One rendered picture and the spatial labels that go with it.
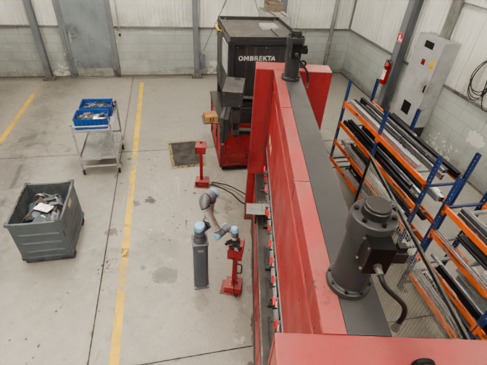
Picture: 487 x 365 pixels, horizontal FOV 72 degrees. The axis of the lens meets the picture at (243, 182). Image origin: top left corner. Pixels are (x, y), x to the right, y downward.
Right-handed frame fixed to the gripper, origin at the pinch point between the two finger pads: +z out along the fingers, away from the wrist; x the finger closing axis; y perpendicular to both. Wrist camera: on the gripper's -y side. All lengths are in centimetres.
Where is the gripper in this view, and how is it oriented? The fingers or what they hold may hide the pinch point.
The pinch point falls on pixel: (233, 250)
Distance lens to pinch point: 370.0
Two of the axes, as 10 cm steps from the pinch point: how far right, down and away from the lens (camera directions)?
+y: 9.9, 0.8, -1.4
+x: 1.6, -6.0, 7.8
